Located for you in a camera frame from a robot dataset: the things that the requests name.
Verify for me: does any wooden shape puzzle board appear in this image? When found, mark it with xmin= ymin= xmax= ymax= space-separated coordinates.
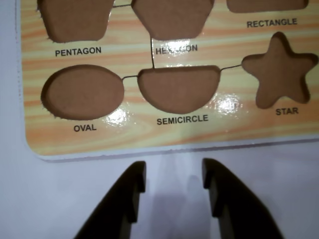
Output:
xmin=18 ymin=0 xmax=319 ymax=162

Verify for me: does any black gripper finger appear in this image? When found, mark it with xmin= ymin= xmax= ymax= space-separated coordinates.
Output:
xmin=72 ymin=161 xmax=147 ymax=239
xmin=201 ymin=158 xmax=285 ymax=239

